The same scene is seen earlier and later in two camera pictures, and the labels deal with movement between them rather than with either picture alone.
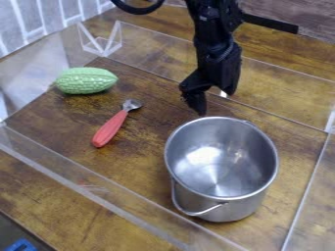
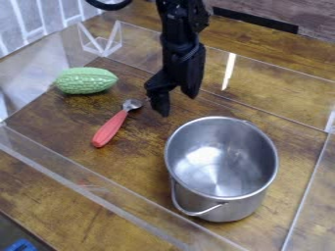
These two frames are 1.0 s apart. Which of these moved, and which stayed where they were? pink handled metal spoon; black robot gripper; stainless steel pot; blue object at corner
Moved: black robot gripper
Stayed: stainless steel pot; blue object at corner; pink handled metal spoon
